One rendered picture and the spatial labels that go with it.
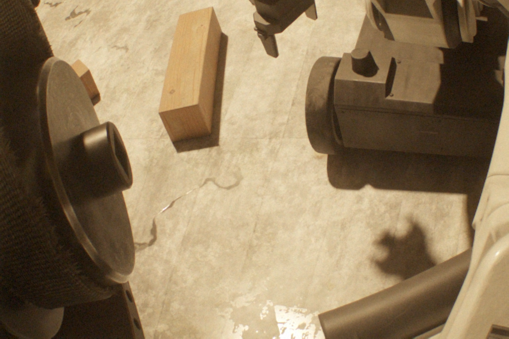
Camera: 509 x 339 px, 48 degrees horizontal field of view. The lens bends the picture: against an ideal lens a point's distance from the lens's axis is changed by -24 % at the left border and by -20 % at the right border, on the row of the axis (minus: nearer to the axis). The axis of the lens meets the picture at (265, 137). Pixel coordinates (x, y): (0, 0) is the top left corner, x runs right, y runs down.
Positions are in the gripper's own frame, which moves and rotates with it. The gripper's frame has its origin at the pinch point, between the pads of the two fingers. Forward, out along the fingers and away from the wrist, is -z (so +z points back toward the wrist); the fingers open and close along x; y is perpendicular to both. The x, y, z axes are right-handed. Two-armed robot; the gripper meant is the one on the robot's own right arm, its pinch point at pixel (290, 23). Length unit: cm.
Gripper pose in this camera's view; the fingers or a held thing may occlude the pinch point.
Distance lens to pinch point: 116.9
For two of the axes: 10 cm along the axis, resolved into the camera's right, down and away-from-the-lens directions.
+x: -6.4, 6.9, -3.4
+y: 7.4, 4.3, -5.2
